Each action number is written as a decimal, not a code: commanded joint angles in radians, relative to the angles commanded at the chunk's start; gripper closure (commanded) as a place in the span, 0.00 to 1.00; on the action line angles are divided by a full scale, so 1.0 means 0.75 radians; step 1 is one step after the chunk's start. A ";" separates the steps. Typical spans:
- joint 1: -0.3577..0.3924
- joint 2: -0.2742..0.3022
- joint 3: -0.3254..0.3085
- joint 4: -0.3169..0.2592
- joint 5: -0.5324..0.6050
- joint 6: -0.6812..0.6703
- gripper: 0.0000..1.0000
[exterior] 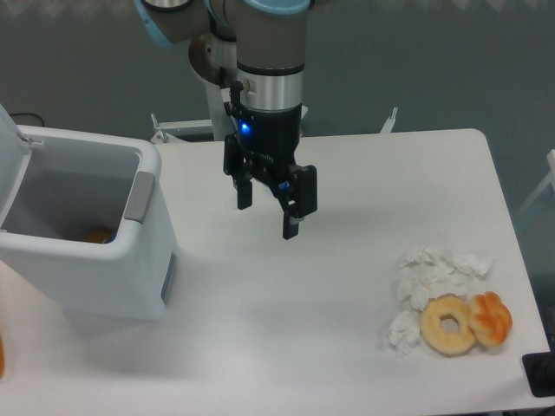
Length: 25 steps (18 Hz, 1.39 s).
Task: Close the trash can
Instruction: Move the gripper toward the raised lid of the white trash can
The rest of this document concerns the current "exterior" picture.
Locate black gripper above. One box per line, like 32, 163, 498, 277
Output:
223, 81, 317, 240

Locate white trash can lid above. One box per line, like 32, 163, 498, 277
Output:
1, 106, 43, 232

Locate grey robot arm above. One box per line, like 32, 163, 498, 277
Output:
135, 1, 317, 239

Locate orange item inside trash can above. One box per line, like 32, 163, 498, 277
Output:
83, 228, 115, 244

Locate white trash can body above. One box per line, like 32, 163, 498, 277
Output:
1, 126, 177, 320

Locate large crumpled white tissue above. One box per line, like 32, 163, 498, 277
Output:
394, 245, 494, 311

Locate small crumpled white tissue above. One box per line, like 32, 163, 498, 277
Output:
387, 310, 421, 357

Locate orange glazed twisted bread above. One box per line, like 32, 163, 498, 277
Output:
468, 291, 513, 348

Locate orange object at left edge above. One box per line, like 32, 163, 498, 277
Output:
0, 335, 6, 379

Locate black device at table corner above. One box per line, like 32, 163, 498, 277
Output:
522, 352, 554, 398

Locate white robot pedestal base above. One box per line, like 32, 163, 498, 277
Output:
149, 34, 310, 143

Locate white table bracket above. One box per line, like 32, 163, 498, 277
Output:
380, 107, 398, 134

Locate plain ring donut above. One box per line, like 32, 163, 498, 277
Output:
419, 296, 476, 356

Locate black cable on floor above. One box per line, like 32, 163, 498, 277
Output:
8, 112, 44, 127

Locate white frame at right edge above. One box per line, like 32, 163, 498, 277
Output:
515, 149, 554, 231

